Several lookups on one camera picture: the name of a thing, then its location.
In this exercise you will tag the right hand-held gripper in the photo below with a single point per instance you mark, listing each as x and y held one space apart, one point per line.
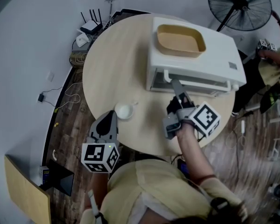
204 118

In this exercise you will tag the white wall socket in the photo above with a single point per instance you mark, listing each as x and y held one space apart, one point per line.
51 76

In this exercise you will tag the tan plastic tray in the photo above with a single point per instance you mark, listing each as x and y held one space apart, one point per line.
177 39

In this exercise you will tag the long white floor power strip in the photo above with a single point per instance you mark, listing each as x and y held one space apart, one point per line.
243 127

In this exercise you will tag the white router with black antennas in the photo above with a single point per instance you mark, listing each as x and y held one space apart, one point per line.
91 27

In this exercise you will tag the black standing fan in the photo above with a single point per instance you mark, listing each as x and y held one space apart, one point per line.
240 7

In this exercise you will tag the person's right forearm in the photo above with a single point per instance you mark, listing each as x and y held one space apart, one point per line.
193 153

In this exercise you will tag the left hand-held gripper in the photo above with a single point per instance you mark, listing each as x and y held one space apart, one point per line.
100 156

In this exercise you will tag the white toaster oven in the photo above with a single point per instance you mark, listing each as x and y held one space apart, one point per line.
217 55

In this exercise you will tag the person's pale yellow shirt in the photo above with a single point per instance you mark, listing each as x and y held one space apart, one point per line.
154 188

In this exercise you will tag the small white network box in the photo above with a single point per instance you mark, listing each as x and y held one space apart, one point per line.
82 40

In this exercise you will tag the light wooden desk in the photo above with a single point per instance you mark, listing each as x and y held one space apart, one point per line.
25 190

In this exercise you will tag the white appliance door with handle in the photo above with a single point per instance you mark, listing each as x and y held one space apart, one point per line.
200 84

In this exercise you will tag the black device with blue screen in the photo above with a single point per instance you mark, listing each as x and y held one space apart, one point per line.
183 168

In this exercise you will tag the white mug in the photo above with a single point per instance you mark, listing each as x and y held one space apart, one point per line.
123 112

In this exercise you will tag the blue and white box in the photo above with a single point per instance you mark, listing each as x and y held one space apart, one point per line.
44 174

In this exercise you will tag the person's left forearm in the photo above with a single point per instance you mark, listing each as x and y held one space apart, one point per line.
96 188

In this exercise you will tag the black power adapter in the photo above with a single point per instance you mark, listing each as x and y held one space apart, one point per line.
41 97

